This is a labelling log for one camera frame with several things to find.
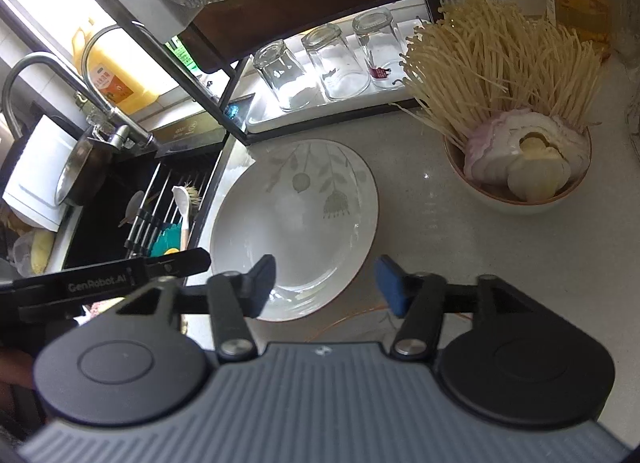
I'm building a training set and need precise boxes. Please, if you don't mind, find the sliced purple onion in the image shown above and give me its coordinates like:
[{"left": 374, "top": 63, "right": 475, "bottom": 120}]
[{"left": 463, "top": 110, "right": 591, "bottom": 202}]

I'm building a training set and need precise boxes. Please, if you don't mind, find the steel roll-up sink rack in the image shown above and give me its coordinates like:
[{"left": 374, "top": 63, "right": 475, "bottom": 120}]
[{"left": 119, "top": 162, "right": 222, "bottom": 260}]

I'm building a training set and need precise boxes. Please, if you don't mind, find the black sink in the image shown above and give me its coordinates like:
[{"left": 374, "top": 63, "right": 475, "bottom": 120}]
[{"left": 62, "top": 92, "right": 257, "bottom": 290}]

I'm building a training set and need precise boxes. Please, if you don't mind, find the person's left hand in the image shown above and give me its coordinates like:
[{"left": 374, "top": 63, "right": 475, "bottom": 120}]
[{"left": 0, "top": 348, "right": 37, "bottom": 389}]

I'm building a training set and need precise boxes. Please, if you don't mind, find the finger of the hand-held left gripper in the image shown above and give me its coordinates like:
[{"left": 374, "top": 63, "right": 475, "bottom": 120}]
[{"left": 145, "top": 247, "right": 212, "bottom": 284}]

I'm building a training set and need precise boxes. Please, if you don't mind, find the teal scrubber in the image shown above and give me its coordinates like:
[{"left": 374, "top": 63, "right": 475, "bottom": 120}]
[{"left": 149, "top": 222, "right": 182, "bottom": 259}]

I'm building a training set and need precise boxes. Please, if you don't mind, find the yellow oil bottle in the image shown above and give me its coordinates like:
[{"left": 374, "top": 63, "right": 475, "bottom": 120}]
[{"left": 71, "top": 18, "right": 162, "bottom": 115}]

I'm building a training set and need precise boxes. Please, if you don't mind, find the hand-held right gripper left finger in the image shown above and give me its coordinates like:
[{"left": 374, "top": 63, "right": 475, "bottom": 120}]
[{"left": 115, "top": 255, "right": 277, "bottom": 361}]

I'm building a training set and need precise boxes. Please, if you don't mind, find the steel pan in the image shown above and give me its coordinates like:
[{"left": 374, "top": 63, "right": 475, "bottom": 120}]
[{"left": 54, "top": 134, "right": 115, "bottom": 207}]

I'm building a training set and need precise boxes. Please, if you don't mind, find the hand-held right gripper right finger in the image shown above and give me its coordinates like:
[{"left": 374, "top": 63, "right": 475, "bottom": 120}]
[{"left": 375, "top": 255, "right": 542, "bottom": 361}]

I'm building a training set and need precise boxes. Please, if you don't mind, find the white cutting board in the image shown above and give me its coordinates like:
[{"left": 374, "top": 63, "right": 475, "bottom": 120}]
[{"left": 2, "top": 114, "right": 85, "bottom": 233}]

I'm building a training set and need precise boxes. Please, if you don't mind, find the steel faucet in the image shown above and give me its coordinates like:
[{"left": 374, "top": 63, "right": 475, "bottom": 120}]
[{"left": 1, "top": 24, "right": 157, "bottom": 152}]

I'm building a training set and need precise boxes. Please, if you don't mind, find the white dish brush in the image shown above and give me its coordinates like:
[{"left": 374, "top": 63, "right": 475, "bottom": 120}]
[{"left": 171, "top": 182, "right": 204, "bottom": 252}]

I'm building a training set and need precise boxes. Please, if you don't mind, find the white drain tray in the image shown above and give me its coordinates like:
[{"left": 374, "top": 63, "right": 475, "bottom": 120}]
[{"left": 244, "top": 17, "right": 427, "bottom": 134}]

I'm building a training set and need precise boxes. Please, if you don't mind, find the clear glass with red label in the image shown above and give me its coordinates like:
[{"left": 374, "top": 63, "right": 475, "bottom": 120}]
[{"left": 351, "top": 6, "right": 409, "bottom": 90}]

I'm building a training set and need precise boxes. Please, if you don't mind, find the clear drinking glass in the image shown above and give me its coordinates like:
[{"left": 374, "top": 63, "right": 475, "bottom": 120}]
[
  {"left": 252, "top": 38, "right": 319, "bottom": 112},
  {"left": 300, "top": 22, "right": 372, "bottom": 102}
]

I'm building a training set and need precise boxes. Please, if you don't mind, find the white bowl with brown rim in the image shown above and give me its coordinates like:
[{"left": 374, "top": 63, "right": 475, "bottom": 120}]
[{"left": 443, "top": 118, "right": 594, "bottom": 217}]

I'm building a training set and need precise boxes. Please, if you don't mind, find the white floral plate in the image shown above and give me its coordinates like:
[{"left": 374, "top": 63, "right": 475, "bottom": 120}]
[{"left": 209, "top": 138, "right": 379, "bottom": 322}]

